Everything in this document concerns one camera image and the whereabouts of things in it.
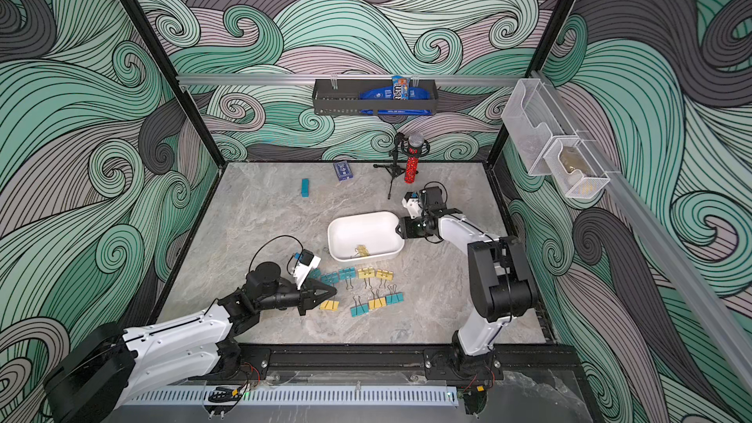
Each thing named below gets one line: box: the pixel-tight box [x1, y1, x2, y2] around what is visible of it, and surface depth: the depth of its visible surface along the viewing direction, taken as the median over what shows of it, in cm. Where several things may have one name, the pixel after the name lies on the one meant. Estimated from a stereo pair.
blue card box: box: [332, 160, 355, 183], surface depth 119 cm
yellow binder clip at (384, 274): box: [376, 268, 394, 289], surface depth 89 cm
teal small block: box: [301, 178, 311, 198], surface depth 116 cm
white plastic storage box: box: [327, 211, 406, 263], surface depth 98 cm
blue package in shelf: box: [359, 86, 433, 116], surface depth 94 cm
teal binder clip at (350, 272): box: [338, 266, 358, 290], surface depth 89 cm
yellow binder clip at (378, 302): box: [368, 289, 387, 310], surface depth 85 cm
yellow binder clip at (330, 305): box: [319, 299, 340, 312], surface depth 77 cm
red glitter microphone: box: [404, 134, 424, 185], surface depth 95 cm
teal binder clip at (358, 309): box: [349, 295, 370, 318], surface depth 83 cm
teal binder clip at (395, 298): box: [385, 283, 405, 307], surface depth 85 cm
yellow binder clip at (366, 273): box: [357, 266, 376, 289], surface depth 89 cm
